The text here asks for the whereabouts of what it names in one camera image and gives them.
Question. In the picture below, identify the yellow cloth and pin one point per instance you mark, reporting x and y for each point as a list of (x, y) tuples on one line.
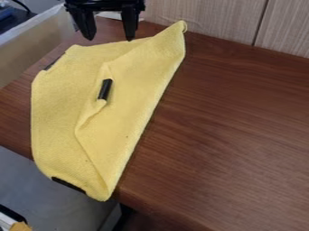
[(100, 120)]

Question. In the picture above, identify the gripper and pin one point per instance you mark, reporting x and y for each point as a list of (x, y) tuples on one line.
[(105, 4)]

